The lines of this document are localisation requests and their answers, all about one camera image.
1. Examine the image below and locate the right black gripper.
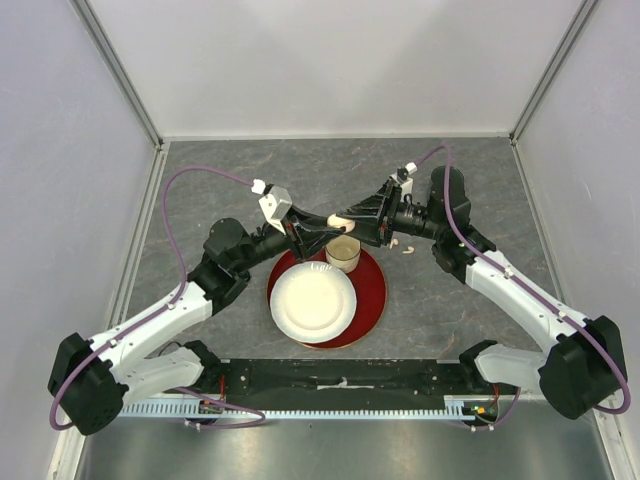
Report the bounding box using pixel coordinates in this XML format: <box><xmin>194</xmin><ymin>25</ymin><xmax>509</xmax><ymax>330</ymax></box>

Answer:
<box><xmin>337</xmin><ymin>179</ymin><xmax>444</xmax><ymax>248</ymax></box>

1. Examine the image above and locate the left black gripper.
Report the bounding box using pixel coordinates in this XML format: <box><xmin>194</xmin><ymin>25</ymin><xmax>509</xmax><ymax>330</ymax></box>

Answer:
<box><xmin>233</xmin><ymin>205</ymin><xmax>343</xmax><ymax>274</ymax></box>

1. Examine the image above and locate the pink earbud charging case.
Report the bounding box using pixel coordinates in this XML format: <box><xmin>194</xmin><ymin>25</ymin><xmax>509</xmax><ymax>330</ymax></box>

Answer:
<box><xmin>326</xmin><ymin>214</ymin><xmax>355</xmax><ymax>235</ymax></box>

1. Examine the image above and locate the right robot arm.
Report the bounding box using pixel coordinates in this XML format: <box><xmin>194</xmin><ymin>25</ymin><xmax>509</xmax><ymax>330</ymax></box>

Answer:
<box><xmin>337</xmin><ymin>166</ymin><xmax>631</xmax><ymax>419</ymax></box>

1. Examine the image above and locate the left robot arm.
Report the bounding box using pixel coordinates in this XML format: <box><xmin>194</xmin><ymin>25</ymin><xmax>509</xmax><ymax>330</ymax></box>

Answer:
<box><xmin>48</xmin><ymin>207</ymin><xmax>355</xmax><ymax>436</ymax></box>

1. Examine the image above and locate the red round tray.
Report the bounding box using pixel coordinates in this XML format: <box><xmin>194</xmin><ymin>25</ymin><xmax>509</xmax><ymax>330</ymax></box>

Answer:
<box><xmin>267</xmin><ymin>250</ymin><xmax>387</xmax><ymax>349</ymax></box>

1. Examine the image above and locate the white paper plate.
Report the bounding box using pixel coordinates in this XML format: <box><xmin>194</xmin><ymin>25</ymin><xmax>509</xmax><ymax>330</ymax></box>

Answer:
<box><xmin>269</xmin><ymin>261</ymin><xmax>357</xmax><ymax>344</ymax></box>

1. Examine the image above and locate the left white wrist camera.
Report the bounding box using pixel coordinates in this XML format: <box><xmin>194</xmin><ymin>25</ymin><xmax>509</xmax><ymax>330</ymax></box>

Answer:
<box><xmin>259</xmin><ymin>184</ymin><xmax>292</xmax><ymax>234</ymax></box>

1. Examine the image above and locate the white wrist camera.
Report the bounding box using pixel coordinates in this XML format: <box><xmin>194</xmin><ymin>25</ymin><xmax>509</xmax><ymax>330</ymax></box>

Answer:
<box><xmin>391</xmin><ymin>162</ymin><xmax>417</xmax><ymax>196</ymax></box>
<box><xmin>259</xmin><ymin>184</ymin><xmax>292</xmax><ymax>234</ymax></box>

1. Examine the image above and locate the beige mug black handle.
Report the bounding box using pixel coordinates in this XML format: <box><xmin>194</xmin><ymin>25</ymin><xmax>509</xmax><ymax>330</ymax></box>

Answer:
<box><xmin>325</xmin><ymin>235</ymin><xmax>361</xmax><ymax>274</ymax></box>

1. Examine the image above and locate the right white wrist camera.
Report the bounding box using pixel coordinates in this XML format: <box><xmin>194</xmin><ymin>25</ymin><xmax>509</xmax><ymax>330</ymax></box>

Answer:
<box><xmin>391</xmin><ymin>162</ymin><xmax>417</xmax><ymax>196</ymax></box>

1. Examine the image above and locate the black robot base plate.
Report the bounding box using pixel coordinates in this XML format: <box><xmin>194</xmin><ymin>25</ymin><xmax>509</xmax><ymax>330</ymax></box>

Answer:
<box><xmin>204</xmin><ymin>359</ymin><xmax>492</xmax><ymax>398</ymax></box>

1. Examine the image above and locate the grey cable duct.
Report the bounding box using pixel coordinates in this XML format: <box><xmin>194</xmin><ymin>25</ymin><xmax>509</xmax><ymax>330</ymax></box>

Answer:
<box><xmin>118</xmin><ymin>394</ymin><xmax>489</xmax><ymax>423</ymax></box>

